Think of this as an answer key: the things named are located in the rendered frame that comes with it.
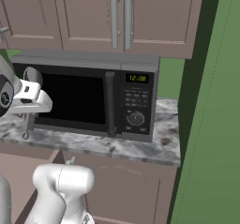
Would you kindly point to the brown lower cupboard door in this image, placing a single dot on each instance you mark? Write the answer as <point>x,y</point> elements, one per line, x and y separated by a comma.
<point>125,190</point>

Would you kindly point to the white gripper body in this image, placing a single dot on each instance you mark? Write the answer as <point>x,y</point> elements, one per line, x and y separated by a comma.
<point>39,104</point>

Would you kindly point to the dark grey microwave oven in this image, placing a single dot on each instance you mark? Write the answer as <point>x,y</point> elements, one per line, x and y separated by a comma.
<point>137,93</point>

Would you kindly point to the brown cupboard door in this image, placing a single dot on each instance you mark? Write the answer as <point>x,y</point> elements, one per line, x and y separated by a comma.
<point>162,15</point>
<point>31,9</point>
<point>87,12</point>
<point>125,190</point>

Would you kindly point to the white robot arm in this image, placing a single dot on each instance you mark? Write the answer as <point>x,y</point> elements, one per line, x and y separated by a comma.
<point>57,184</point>

